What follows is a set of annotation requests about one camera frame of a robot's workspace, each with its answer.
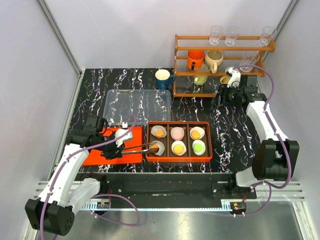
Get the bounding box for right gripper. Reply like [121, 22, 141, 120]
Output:
[211, 84, 244, 108]

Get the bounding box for orange box lid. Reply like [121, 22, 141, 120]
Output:
[82, 126, 143, 167]

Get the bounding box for black metal tongs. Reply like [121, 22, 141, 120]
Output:
[122, 141, 153, 155]

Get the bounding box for orange chocolate chip cookie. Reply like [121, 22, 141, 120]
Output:
[150, 144, 160, 154]

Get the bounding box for yellow round cookie top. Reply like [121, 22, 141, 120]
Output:
[191, 130, 201, 140]

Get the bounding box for yellow round cookie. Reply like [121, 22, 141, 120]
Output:
[173, 144, 184, 155]
[191, 130, 201, 140]

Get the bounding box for orange flower cookie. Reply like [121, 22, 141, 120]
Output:
[155, 129, 165, 138]

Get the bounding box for green round cookie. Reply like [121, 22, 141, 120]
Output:
[193, 143, 204, 154]

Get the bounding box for pink round cookie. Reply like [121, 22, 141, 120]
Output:
[172, 130, 183, 141]

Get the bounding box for yellow round cookie bottom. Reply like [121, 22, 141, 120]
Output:
[173, 144, 184, 155]

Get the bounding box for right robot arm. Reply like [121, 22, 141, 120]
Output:
[218, 74, 300, 199]

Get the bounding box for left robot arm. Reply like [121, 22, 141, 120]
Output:
[24, 115, 133, 237]

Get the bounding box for yellow mug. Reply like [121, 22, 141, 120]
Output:
[219, 75, 230, 85]

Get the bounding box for pale yellow cup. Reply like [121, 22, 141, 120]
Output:
[194, 75, 209, 86]

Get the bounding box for white paper cup back-right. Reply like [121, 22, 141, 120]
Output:
[190, 126, 205, 140]

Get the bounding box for beige mug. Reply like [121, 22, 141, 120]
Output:
[204, 50, 224, 74]

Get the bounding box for white paper cup back-left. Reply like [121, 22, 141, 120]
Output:
[150, 125, 167, 139]

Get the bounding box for white paper cup front-left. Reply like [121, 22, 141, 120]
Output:
[149, 140, 165, 156]

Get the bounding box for orange mug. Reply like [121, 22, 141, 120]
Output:
[187, 50, 205, 71]

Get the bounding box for clear plastic tray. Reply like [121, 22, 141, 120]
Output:
[102, 89, 171, 126]

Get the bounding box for white paper cup front-right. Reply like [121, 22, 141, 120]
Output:
[192, 140, 206, 156]

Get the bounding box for wooden dish rack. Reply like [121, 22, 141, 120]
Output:
[173, 34, 276, 98]

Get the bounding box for white paper cup back-middle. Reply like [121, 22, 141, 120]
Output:
[170, 127, 185, 141]

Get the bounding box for clear glass lower shelf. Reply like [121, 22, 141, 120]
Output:
[239, 50, 260, 73]

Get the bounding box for orange compartment cookie box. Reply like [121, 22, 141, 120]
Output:
[146, 121, 213, 163]

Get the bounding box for blue mug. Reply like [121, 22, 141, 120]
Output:
[155, 69, 176, 90]

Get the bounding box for white paper cup front-middle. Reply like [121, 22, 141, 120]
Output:
[171, 140, 187, 156]

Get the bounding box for clear glass far left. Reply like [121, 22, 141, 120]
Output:
[209, 25, 224, 46]

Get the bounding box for clear glass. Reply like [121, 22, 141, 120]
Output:
[209, 25, 224, 46]
[258, 26, 277, 47]
[225, 26, 240, 46]

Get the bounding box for clear glass middle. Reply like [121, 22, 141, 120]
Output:
[225, 26, 240, 46]

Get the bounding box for clear glass right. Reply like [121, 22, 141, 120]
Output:
[258, 26, 277, 47]

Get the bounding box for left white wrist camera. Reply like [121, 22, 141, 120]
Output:
[114, 122, 133, 148]

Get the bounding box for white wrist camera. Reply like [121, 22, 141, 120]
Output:
[114, 122, 133, 148]
[225, 67, 241, 88]

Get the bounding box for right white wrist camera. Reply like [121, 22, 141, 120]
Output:
[225, 67, 241, 88]

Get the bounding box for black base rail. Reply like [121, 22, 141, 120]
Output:
[75, 172, 257, 211]

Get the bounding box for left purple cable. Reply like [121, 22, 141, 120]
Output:
[38, 114, 142, 240]

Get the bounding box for purple cable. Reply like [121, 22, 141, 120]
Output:
[38, 114, 142, 240]
[204, 63, 295, 217]

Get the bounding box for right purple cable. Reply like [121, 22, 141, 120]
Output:
[204, 63, 295, 217]

